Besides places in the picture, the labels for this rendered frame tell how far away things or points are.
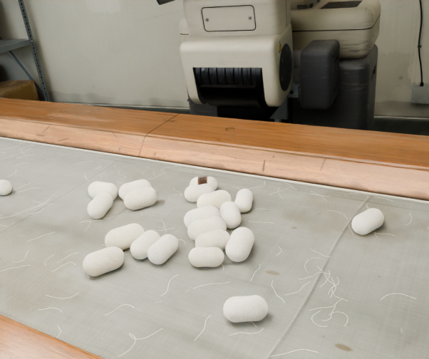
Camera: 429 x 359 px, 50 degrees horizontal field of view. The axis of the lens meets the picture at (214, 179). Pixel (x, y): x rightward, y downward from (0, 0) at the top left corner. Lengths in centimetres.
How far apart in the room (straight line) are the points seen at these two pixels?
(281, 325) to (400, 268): 12
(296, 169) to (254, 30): 55
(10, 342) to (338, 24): 108
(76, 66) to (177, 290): 286
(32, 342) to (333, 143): 39
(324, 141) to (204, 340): 31
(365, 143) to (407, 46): 188
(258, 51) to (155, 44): 185
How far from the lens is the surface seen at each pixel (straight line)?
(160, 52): 281
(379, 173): 52
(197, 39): 107
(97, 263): 41
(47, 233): 51
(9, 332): 36
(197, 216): 45
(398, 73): 246
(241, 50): 101
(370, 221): 44
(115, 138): 67
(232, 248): 40
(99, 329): 38
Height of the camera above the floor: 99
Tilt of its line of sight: 27 degrees down
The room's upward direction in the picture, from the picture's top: 6 degrees counter-clockwise
